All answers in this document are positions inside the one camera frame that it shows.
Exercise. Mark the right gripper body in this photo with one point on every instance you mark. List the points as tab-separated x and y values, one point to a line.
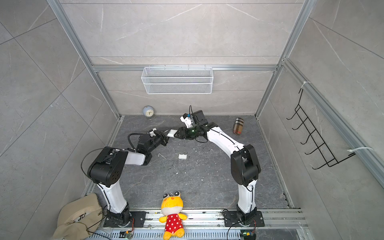
192	133

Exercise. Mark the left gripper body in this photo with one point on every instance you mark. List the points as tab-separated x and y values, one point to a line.
158	140

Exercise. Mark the white remote control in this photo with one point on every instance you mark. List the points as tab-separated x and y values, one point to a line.
172	133

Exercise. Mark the white battery cover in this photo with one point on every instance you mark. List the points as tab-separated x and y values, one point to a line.
183	156

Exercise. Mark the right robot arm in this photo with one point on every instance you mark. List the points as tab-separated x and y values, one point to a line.
245	166

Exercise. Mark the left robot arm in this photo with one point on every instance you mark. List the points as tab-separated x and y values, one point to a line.
107	168

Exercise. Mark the small round clock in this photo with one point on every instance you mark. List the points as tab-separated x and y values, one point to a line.
149	112

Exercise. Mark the plaid cylindrical can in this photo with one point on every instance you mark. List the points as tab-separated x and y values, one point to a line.
238	126

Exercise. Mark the yellow frog plush toy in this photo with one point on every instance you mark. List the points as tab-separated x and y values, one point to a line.
171	208

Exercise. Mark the beige cap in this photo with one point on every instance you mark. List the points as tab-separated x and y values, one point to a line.
78	219

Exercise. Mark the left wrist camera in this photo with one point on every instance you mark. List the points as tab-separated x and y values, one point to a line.
153	132

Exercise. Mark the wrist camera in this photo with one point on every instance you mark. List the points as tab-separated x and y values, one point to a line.
187	119
153	132

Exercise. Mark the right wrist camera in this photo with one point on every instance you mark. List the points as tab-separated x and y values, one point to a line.
187	119

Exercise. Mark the white wire mesh basket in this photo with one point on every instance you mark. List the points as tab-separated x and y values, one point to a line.
178	80

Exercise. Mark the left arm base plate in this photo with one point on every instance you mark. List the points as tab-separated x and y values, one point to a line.
125	220

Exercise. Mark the aluminium rail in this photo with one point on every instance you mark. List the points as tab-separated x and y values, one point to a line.
219	219

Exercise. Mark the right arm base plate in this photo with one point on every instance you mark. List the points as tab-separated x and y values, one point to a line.
239	219

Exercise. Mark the black wall hook rack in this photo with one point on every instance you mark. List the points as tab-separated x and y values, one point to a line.
315	136

